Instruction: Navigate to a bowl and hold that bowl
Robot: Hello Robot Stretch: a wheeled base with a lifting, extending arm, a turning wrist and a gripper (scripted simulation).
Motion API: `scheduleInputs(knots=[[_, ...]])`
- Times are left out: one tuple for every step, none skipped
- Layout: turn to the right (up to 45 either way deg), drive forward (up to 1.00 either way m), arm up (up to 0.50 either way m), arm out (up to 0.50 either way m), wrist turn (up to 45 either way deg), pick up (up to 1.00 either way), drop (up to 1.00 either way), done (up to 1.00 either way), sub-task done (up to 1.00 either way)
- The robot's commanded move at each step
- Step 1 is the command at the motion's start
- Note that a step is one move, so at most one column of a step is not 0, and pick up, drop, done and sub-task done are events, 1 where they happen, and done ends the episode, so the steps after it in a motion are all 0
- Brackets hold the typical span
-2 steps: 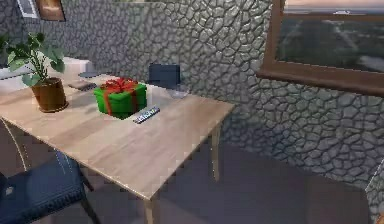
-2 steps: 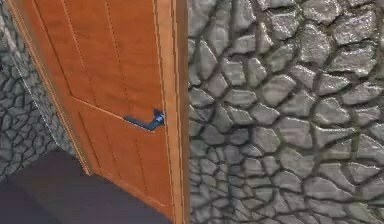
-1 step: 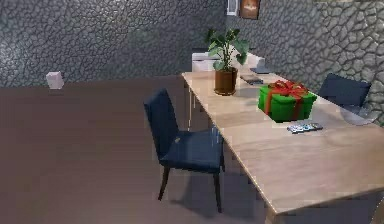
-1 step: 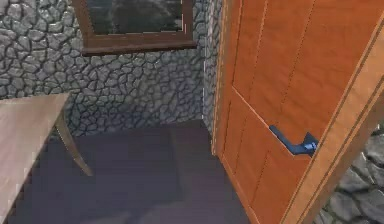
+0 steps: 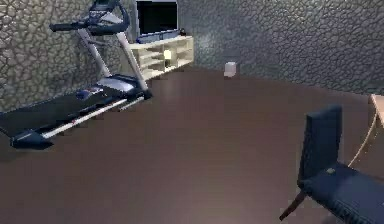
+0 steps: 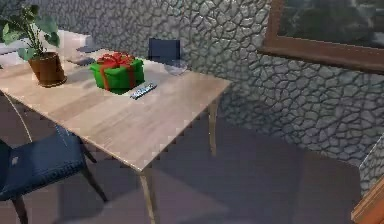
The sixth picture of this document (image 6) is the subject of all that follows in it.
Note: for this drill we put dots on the clear glass bowl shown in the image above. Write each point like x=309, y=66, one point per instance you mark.
x=175, y=67

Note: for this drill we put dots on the grey remote control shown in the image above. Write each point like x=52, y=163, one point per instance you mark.
x=143, y=91

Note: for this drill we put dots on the light wooden table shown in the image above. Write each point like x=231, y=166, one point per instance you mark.
x=126, y=123

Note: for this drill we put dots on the blue cushioned chair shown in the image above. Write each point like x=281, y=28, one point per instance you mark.
x=36, y=166
x=164, y=50

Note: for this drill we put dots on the green gift box red ribbon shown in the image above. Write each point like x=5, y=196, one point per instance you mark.
x=118, y=75

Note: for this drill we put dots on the green house plant brown pot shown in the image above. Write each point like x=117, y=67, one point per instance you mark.
x=46, y=66

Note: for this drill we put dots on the brown framed window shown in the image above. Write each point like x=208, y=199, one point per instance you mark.
x=330, y=30

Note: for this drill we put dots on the brown wooden furniture corner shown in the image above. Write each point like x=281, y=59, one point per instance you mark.
x=371, y=208

